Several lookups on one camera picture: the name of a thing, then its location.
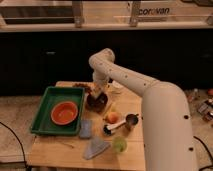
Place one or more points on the wooden block eraser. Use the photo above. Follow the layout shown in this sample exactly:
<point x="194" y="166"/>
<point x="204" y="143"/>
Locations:
<point x="96" y="92"/>

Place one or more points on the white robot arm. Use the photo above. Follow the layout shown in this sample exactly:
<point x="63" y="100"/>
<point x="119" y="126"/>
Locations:
<point x="167" y="127"/>

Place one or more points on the orange bowl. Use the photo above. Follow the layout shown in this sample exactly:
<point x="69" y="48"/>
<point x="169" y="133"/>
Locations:
<point x="64" y="113"/>

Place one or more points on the white paper cup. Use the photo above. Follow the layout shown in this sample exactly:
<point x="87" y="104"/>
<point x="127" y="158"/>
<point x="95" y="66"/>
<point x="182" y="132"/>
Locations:
<point x="116" y="87"/>

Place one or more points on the brown dried item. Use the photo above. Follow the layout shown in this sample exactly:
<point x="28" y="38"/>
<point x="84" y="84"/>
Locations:
<point x="85" y="86"/>

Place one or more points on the yellow banana piece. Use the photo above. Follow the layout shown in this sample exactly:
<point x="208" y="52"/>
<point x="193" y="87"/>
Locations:
<point x="112" y="107"/>

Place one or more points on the orange fruit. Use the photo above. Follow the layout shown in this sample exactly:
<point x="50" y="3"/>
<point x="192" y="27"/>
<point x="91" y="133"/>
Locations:
<point x="112" y="117"/>

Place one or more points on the metal measuring cup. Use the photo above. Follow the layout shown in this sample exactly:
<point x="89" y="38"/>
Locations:
<point x="131" y="121"/>

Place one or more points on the black white brush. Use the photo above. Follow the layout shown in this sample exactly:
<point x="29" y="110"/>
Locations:
<point x="110" y="129"/>

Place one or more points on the blue grey sponge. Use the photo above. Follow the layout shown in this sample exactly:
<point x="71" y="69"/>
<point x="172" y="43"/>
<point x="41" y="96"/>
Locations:
<point x="85" y="129"/>

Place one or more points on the green plastic tray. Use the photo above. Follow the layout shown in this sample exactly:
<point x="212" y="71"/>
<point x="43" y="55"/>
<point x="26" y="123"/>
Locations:
<point x="42" y="123"/>

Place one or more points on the small green cup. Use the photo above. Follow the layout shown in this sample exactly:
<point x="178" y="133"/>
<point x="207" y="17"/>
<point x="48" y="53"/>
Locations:
<point x="119" y="144"/>

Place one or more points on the grey folded cloth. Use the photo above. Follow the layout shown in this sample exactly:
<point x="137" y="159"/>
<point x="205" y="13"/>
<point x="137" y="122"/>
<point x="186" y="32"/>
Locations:
<point x="95" y="147"/>

